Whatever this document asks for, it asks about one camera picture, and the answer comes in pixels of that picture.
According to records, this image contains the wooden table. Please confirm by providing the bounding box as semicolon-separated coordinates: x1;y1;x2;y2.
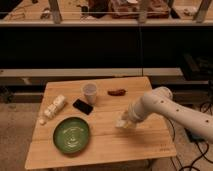
25;77;176;170

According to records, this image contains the long workbench shelf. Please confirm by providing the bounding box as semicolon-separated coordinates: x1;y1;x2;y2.
0;0;213;27

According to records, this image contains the white plastic bottle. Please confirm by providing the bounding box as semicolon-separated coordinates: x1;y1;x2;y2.
44;95;66;119

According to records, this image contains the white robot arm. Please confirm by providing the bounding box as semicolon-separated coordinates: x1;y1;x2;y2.
120;87;213;143

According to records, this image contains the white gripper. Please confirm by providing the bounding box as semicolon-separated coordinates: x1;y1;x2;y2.
120;99;151;129

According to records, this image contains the green plate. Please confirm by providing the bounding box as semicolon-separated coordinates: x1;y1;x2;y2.
53;117;90;154

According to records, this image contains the black smartphone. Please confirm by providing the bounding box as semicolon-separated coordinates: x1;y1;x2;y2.
73;99;93;115

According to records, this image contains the small white bottle cap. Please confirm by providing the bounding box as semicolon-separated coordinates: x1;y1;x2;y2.
39;118;46;125

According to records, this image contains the brown basket on shelf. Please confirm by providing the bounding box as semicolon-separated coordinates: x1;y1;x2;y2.
109;0;170;18

